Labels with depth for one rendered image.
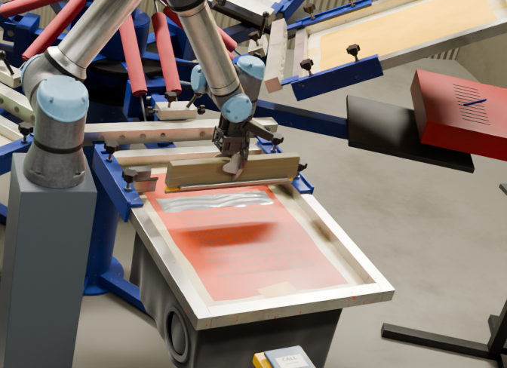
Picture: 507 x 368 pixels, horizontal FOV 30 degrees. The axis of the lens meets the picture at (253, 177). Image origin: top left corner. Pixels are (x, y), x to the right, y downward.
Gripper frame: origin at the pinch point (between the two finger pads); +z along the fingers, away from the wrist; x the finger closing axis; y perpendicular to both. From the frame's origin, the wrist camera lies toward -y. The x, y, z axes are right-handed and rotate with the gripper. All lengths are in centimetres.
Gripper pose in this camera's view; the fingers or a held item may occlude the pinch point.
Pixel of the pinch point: (233, 173)
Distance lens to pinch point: 269.3
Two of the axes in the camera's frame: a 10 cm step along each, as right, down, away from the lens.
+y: -8.8, 0.6, -4.8
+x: 4.3, 5.3, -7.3
